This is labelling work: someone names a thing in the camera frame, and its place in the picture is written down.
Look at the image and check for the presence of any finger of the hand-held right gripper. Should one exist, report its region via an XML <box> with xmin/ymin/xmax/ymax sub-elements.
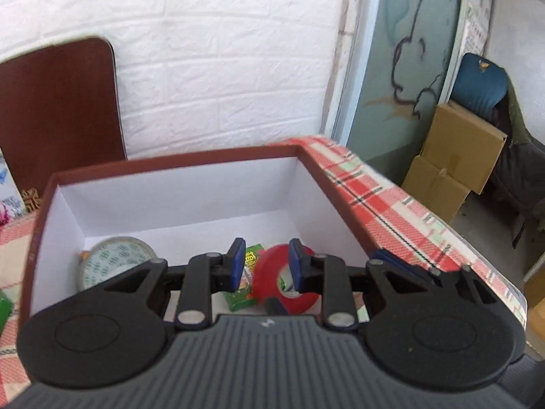
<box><xmin>370</xmin><ymin>249</ymin><xmax>499</xmax><ymax>307</ymax></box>

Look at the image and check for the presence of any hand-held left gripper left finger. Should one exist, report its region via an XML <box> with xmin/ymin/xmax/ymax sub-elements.
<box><xmin>100</xmin><ymin>238</ymin><xmax>248</xmax><ymax>331</ymax></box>

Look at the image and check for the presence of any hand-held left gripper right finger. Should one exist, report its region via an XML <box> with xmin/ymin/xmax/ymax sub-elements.
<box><xmin>289</xmin><ymin>238</ymin><xmax>436</xmax><ymax>332</ymax></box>

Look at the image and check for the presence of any red tape roll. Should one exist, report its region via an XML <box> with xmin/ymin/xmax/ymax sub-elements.
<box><xmin>251</xmin><ymin>244</ymin><xmax>321</xmax><ymax>316</ymax></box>

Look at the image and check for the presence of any small green carton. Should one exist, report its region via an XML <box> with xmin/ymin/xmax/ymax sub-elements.
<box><xmin>221</xmin><ymin>243</ymin><xmax>265</xmax><ymax>313</ymax></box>

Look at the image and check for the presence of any brown box with white inside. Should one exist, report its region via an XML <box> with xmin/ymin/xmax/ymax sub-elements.
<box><xmin>29</xmin><ymin>144</ymin><xmax>377</xmax><ymax>329</ymax></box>

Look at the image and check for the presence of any plaid blanket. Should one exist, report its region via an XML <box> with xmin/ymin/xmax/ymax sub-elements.
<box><xmin>0</xmin><ymin>135</ymin><xmax>529</xmax><ymax>401</ymax></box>

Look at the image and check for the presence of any small cardboard box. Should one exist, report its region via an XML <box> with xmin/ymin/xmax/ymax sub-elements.
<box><xmin>401</xmin><ymin>155</ymin><xmax>471</xmax><ymax>224</ymax></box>

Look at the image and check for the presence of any large cardboard box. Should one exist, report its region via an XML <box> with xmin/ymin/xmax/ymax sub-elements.
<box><xmin>419</xmin><ymin>102</ymin><xmax>509</xmax><ymax>197</ymax></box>

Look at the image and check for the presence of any dark green jacket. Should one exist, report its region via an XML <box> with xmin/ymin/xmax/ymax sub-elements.
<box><xmin>489</xmin><ymin>81</ymin><xmax>545</xmax><ymax>248</ymax></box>

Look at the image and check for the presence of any blue chair back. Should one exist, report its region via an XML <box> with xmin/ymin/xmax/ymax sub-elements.
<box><xmin>450</xmin><ymin>53</ymin><xmax>509</xmax><ymax>126</ymax></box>

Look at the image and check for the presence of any grey-green panel with drawing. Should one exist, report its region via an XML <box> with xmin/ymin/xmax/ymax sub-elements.
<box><xmin>345</xmin><ymin>0</ymin><xmax>465</xmax><ymax>188</ymax></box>

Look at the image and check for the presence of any brown wooden headboard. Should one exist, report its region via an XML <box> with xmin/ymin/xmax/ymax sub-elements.
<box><xmin>0</xmin><ymin>37</ymin><xmax>128</xmax><ymax>211</ymax></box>

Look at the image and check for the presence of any green packet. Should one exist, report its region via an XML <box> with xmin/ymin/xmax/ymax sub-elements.
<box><xmin>0</xmin><ymin>290</ymin><xmax>14</xmax><ymax>338</ymax></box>

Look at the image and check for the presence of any white upright mattress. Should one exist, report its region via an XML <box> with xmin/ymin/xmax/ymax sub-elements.
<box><xmin>438</xmin><ymin>0</ymin><xmax>497</xmax><ymax>105</ymax></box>

